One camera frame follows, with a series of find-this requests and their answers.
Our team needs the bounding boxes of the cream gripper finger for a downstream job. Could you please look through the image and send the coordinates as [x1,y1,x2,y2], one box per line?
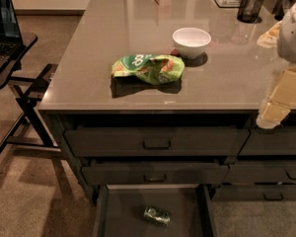
[256,64,296,129]
[257,21,282,48]

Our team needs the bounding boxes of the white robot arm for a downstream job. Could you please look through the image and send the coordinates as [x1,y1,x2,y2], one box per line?
[256,2,296,129]

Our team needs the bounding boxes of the top right drawer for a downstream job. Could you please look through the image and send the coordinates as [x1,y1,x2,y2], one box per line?
[239,126,296,156]

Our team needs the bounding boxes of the middle right drawer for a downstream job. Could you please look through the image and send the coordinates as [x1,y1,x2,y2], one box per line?
[224,161,296,184]

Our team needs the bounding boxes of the middle left drawer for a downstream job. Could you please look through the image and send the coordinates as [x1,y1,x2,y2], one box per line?
[81,161,229,185]

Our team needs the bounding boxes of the bottom right drawer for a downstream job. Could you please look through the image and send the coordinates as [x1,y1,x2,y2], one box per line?
[210,185,296,201]

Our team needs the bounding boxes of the grey counter cabinet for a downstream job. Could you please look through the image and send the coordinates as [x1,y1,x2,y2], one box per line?
[39,0,296,194]

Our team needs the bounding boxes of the top left drawer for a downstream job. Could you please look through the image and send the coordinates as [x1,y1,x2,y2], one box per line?
[64,126,250,157]

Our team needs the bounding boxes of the open bottom left drawer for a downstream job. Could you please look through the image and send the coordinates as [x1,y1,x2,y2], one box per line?
[93,185,218,237]

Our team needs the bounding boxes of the black mesh cup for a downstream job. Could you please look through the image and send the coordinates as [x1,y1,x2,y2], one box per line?
[237,0,264,23]
[273,0,296,21]

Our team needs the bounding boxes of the white bowl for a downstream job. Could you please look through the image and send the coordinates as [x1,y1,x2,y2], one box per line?
[173,28,211,59]

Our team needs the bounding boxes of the green chip bag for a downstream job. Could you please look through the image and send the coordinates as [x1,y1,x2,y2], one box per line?
[111,54,185,86]

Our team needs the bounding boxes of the black laptop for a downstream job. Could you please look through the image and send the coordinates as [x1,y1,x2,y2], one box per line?
[0,0,24,62]

